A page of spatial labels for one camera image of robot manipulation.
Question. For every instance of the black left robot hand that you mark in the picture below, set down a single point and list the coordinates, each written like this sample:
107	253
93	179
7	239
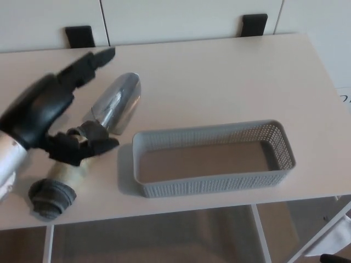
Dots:
38	109

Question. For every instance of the grey perforated plastic basket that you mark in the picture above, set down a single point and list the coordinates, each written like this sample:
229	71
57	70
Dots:
208	183

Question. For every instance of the white paper with black writing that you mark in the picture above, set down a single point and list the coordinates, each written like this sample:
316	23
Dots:
346	96

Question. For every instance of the white desk with metal frame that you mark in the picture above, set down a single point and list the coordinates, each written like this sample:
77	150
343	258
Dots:
219	76

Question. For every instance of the white cabinet with doors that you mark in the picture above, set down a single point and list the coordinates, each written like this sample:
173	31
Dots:
170	19

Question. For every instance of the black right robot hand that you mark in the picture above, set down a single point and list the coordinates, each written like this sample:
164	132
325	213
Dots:
336	259

